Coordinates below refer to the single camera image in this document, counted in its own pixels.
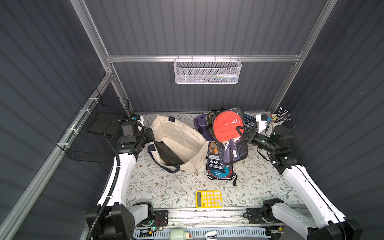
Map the black zippered paddle case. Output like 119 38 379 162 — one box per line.
155 141 184 166

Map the olive green paddle cover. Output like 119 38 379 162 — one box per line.
206 110 221 134

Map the floral canvas tote bag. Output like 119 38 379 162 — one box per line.
148 116 208 174

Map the blue Deerway paddle set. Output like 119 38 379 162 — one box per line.
244 114 257 128
206 141 237 186

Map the purple round case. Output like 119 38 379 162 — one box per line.
194 113 215 142

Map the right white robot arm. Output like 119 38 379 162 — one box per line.
237 125 363 240

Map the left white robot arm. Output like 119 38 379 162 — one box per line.
86 115 155 240

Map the white pen cup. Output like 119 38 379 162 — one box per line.
265 114 284 137

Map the yellow calculator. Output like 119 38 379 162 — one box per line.
196 190 223 209

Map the black wire side basket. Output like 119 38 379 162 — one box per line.
57 91 130 164

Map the white wire wall basket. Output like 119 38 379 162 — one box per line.
173 59 242 85

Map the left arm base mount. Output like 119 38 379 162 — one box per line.
137 210 169 228

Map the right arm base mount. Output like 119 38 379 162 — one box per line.
243 207 285 226

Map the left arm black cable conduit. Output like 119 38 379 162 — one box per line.
84 119 142 240

